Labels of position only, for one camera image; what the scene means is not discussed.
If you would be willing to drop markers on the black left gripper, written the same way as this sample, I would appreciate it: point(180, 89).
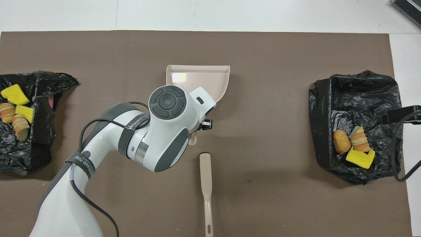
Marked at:
point(199, 126)

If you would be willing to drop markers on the brown bread roll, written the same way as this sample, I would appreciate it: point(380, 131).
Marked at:
point(341, 141)

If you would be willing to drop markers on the yellow notched sponge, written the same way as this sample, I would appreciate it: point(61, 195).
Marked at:
point(358, 159)

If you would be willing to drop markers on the striped croissant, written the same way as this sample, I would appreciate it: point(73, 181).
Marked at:
point(7, 112)
point(360, 141)
point(20, 127)

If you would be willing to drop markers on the dark grey ribbed device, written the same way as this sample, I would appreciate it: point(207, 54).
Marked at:
point(409, 10)

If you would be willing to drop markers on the yellow-green sponge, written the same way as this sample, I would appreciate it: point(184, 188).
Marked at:
point(25, 113)

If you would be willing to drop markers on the left black bin bag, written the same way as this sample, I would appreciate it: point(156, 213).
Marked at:
point(42, 138)

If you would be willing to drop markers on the black bin bag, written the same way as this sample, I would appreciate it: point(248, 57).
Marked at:
point(361, 98)
point(42, 138)

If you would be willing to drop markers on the beige plastic dustpan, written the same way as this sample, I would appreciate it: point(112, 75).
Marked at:
point(210, 79)

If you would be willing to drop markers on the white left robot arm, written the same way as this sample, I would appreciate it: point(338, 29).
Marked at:
point(164, 131)

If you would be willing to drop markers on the beige hand brush black bristles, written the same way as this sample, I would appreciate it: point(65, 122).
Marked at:
point(205, 171)

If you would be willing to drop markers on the right black bin bag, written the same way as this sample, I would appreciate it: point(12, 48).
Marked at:
point(361, 98)

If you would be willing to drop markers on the brown table mat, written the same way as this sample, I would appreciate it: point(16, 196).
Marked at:
point(279, 52)

